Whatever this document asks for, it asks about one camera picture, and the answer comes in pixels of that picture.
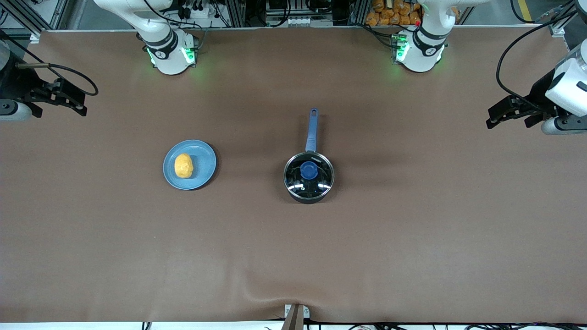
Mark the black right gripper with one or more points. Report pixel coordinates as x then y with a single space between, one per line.
13 85

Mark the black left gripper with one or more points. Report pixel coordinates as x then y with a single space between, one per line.
542 93

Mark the yellow potato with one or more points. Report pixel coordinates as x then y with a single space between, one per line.
183 166

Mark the glass lid with blue knob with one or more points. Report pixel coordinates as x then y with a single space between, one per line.
308 170

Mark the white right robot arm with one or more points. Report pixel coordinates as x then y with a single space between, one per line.
165 41

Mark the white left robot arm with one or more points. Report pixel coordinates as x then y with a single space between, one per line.
424 46

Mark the blue round plate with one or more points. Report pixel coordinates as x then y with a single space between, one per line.
204 158

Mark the bag of orange items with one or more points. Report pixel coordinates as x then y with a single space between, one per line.
390 13

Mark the white power strip with plugs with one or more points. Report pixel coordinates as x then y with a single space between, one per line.
197 11

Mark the brown table mat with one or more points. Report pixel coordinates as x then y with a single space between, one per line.
293 256

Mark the aluminium frame rail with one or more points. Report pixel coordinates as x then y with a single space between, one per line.
25 20
562 25

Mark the metal table edge bracket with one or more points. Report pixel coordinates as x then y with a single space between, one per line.
296 316

